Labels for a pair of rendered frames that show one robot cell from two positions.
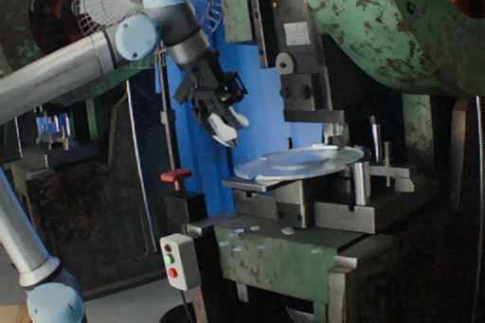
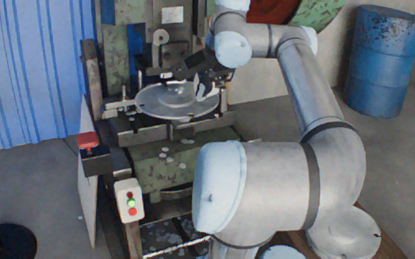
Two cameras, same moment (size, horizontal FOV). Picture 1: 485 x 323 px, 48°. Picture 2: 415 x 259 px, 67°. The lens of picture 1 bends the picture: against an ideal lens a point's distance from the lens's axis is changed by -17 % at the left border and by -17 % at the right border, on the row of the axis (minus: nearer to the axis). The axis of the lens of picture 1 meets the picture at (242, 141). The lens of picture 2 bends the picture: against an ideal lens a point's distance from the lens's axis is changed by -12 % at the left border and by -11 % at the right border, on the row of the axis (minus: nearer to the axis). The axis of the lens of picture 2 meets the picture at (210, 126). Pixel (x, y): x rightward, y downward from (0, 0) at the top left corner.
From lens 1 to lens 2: 137 cm
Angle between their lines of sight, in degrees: 73
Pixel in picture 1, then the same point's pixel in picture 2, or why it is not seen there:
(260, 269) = (177, 173)
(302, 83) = (182, 49)
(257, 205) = (143, 135)
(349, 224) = (218, 124)
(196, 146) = not seen: outside the picture
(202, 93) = (225, 70)
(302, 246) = not seen: hidden behind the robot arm
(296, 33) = (171, 15)
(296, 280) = not seen: hidden behind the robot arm
